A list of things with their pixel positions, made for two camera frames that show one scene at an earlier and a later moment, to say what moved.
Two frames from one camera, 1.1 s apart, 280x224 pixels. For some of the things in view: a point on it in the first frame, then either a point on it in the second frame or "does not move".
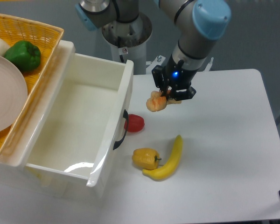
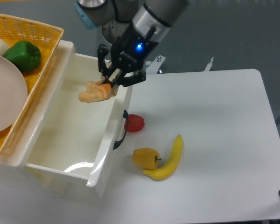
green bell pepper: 25,55 does not move
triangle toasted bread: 157,102 → 96,91
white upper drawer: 80,117 does not move
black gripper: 176,76 → 129,52
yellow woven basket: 10,29 does not move
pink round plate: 9,95 does not move
